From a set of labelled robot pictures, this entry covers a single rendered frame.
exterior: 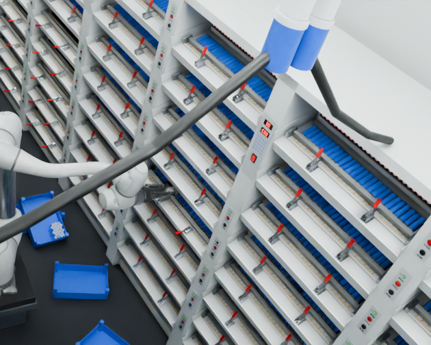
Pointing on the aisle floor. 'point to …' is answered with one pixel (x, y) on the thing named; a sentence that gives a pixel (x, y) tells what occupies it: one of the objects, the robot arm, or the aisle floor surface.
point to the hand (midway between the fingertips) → (172, 190)
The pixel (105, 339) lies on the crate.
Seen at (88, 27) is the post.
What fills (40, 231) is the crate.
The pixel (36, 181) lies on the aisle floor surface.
